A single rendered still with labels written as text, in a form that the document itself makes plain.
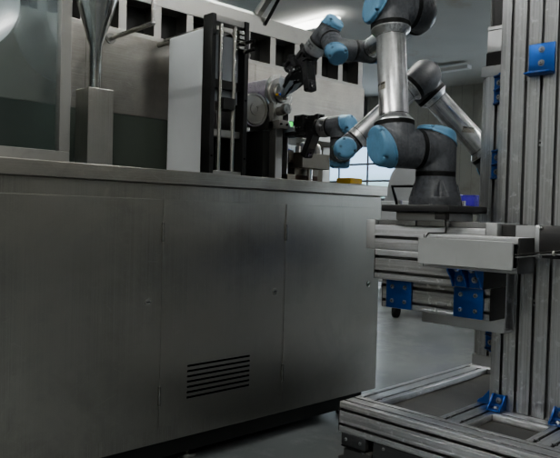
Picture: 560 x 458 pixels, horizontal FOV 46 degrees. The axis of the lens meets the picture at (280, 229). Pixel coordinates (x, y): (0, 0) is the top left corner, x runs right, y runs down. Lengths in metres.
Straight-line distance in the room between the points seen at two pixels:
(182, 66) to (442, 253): 1.25
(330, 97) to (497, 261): 1.81
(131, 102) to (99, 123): 0.40
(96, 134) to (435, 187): 1.07
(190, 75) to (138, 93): 0.25
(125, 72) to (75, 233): 0.96
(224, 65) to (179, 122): 0.31
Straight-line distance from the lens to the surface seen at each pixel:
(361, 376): 2.64
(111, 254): 1.87
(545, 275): 1.99
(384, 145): 1.87
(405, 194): 7.28
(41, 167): 1.75
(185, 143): 2.46
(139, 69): 2.64
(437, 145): 1.95
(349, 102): 3.42
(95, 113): 2.22
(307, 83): 2.47
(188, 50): 2.51
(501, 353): 2.09
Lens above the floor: 0.78
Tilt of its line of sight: 1 degrees down
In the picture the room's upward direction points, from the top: 2 degrees clockwise
